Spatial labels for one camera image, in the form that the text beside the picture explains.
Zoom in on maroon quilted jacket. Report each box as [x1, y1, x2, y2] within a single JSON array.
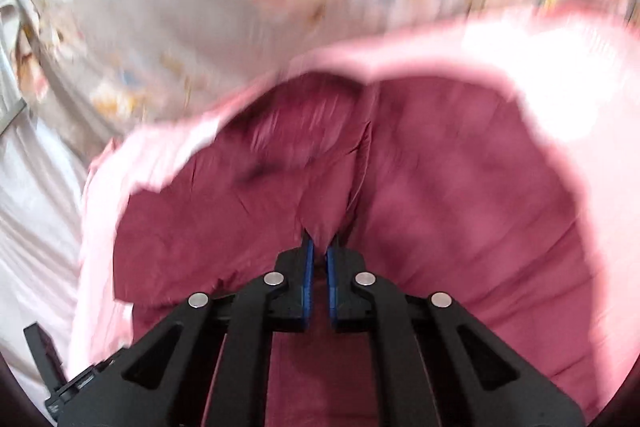
[[112, 69, 598, 427]]

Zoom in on pale grey bed sheet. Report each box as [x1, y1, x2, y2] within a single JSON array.
[[0, 107, 101, 388]]

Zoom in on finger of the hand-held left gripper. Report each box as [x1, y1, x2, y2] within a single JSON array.
[[23, 322, 68, 390]]

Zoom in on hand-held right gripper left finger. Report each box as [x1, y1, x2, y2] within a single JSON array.
[[57, 229, 316, 427]]

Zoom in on pink plush blanket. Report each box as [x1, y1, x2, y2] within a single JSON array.
[[65, 4, 640, 423]]

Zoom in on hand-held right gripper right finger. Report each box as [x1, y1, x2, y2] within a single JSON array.
[[326, 234, 586, 427]]

